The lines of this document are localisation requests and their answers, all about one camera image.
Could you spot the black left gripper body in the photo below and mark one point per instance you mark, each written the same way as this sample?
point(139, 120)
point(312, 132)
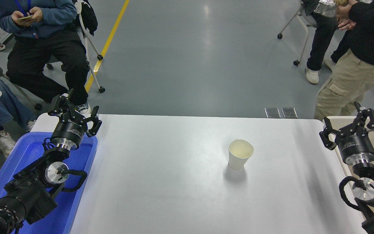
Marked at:
point(70, 131)

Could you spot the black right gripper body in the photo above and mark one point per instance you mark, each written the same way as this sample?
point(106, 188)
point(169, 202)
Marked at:
point(355, 146)

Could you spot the white paper cup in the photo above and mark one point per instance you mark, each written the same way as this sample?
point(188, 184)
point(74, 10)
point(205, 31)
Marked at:
point(238, 161)

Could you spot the mobile phone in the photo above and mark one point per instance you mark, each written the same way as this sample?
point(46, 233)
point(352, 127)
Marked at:
point(24, 18)

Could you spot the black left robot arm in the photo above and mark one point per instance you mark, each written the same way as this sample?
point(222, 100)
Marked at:
point(28, 195)

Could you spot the person's left hand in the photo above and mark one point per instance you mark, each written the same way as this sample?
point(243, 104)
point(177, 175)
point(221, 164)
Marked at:
point(38, 14)

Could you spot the person's right hand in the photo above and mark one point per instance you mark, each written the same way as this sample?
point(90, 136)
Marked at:
point(19, 21)

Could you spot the person's hand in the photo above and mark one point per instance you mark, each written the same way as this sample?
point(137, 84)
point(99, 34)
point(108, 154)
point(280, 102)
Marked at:
point(347, 25)
point(342, 12)

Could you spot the person in khaki trousers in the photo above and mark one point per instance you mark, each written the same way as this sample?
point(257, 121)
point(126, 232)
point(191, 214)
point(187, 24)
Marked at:
point(352, 81)

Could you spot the metal floor plate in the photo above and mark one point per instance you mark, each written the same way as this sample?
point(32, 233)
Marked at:
point(289, 112)
point(272, 112)

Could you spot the blue plastic tray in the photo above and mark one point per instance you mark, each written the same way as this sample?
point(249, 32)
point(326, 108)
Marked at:
point(28, 152)

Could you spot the seated person with phone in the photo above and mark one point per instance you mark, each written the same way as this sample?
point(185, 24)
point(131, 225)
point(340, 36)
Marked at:
point(44, 52)

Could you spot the person in jeans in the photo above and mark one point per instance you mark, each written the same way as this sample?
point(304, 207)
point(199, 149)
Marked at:
point(2, 100)

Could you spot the white-framed wheeled chair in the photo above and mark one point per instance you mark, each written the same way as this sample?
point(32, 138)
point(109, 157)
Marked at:
point(93, 48)

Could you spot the black jacket on chair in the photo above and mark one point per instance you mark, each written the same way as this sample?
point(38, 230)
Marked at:
point(89, 18)

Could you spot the seated person, white shoes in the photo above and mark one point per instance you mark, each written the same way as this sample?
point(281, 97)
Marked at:
point(320, 39)

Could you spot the grey-framed wheeled chair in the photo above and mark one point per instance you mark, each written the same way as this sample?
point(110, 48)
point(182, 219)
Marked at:
point(300, 42)

